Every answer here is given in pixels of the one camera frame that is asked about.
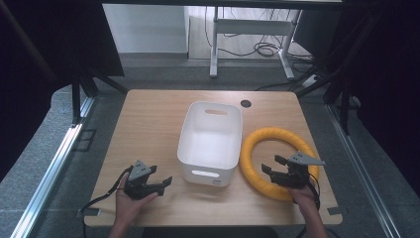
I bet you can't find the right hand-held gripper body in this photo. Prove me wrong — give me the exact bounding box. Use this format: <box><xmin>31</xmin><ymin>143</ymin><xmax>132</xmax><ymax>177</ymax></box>
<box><xmin>276</xmin><ymin>151</ymin><xmax>327</xmax><ymax>190</ymax></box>

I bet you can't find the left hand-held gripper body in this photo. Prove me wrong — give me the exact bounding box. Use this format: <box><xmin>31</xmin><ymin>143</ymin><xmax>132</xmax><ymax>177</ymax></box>
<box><xmin>123</xmin><ymin>160</ymin><xmax>160</xmax><ymax>201</ymax></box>

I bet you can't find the yellow foam ring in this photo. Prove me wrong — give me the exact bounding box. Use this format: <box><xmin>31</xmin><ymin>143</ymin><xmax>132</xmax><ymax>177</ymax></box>
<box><xmin>239</xmin><ymin>127</ymin><xmax>321</xmax><ymax>201</ymax></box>

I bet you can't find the white plastic basket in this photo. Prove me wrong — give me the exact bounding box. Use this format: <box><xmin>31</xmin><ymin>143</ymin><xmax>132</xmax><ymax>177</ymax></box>
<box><xmin>176</xmin><ymin>100</ymin><xmax>244</xmax><ymax>187</ymax></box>

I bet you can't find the person's left hand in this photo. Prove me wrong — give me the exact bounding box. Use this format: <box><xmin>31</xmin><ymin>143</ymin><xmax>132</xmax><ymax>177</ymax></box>
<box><xmin>115</xmin><ymin>173</ymin><xmax>160</xmax><ymax>223</ymax></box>

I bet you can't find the person's right hand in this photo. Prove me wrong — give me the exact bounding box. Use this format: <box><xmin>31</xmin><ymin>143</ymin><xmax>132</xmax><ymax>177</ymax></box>
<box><xmin>286</xmin><ymin>178</ymin><xmax>320</xmax><ymax>212</ymax></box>

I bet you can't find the person's dark clothing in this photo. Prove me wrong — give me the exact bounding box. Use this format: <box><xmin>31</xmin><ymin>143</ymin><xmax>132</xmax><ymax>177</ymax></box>
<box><xmin>142</xmin><ymin>226</ymin><xmax>280</xmax><ymax>238</ymax></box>

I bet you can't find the black metal stand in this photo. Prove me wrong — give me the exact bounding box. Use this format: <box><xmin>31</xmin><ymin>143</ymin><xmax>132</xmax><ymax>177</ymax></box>
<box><xmin>290</xmin><ymin>13</ymin><xmax>374</xmax><ymax>135</ymax></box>
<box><xmin>70</xmin><ymin>70</ymin><xmax>130</xmax><ymax>125</ymax></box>

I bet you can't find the white power strip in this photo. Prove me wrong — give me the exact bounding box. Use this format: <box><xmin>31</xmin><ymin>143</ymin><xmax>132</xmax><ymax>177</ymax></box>
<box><xmin>300</xmin><ymin>73</ymin><xmax>322</xmax><ymax>89</ymax></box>

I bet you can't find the white metal stand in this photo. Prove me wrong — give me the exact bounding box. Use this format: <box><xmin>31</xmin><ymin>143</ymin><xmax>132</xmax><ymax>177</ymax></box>
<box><xmin>203</xmin><ymin>6</ymin><xmax>318</xmax><ymax>67</ymax></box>

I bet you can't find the white-framed desk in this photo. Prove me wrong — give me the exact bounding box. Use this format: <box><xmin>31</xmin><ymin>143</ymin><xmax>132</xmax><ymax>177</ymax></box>
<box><xmin>100</xmin><ymin>0</ymin><xmax>345</xmax><ymax>81</ymax></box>

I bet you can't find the black curtain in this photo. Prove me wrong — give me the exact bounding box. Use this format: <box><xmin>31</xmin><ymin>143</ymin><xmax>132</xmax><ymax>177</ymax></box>
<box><xmin>325</xmin><ymin>0</ymin><xmax>420</xmax><ymax>196</ymax></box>
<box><xmin>0</xmin><ymin>0</ymin><xmax>125</xmax><ymax>181</ymax></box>

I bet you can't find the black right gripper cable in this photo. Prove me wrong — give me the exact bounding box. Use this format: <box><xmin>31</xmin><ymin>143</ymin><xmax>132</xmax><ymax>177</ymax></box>
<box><xmin>291</xmin><ymin>172</ymin><xmax>322</xmax><ymax>238</ymax></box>

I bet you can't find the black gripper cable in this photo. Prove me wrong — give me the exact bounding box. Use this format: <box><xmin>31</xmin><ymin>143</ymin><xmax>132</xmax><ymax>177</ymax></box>
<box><xmin>79</xmin><ymin>167</ymin><xmax>134</xmax><ymax>238</ymax></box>
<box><xmin>291</xmin><ymin>172</ymin><xmax>322</xmax><ymax>238</ymax></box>

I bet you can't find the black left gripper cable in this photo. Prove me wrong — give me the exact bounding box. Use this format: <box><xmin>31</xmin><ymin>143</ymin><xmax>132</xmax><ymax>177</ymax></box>
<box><xmin>79</xmin><ymin>167</ymin><xmax>134</xmax><ymax>238</ymax></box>

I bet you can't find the aluminium rail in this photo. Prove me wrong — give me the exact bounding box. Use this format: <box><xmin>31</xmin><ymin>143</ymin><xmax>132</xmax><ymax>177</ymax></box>
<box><xmin>325</xmin><ymin>103</ymin><xmax>402</xmax><ymax>238</ymax></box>
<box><xmin>9</xmin><ymin>95</ymin><xmax>97</xmax><ymax>238</ymax></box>

